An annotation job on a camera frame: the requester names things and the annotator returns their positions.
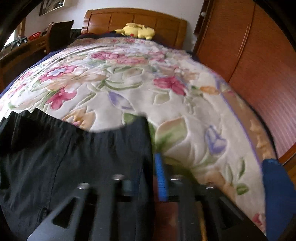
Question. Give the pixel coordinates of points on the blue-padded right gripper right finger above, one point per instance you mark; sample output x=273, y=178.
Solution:
x=204, y=211

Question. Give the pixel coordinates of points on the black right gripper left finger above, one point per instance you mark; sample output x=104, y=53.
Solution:
x=91, y=213

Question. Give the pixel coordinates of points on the black trousers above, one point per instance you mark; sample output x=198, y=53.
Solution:
x=43, y=159

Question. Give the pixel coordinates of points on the blue bed sheet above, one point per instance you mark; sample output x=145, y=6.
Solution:
x=279, y=198

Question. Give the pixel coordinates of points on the floral fleece blanket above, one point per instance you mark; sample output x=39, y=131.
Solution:
x=196, y=119

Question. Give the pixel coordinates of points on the yellow Pikachu plush toy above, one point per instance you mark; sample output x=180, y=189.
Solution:
x=137, y=31

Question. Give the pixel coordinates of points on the wooden bed headboard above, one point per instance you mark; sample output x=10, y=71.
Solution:
x=170, y=30

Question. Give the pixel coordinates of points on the dark wooden chair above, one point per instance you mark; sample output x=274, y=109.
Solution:
x=60, y=35

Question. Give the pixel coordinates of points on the wooden desk cabinet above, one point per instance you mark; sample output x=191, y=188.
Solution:
x=20, y=59

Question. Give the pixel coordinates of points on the red box on desk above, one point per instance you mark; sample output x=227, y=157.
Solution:
x=34, y=36

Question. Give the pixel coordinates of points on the wooden louvered wardrobe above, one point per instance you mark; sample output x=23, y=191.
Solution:
x=243, y=44

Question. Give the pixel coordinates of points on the white wall shelf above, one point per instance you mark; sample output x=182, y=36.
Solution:
x=50, y=5

